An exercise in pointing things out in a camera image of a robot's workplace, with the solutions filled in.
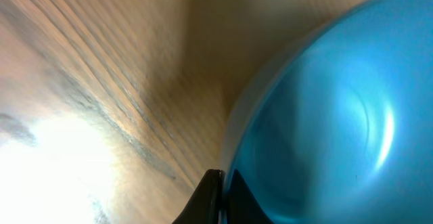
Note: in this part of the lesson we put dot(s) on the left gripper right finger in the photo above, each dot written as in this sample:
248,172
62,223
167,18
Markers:
241,206

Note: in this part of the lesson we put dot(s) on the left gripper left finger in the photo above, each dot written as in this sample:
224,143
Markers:
205,203

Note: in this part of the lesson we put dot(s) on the dark blue bowl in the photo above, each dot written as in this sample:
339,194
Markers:
340,130

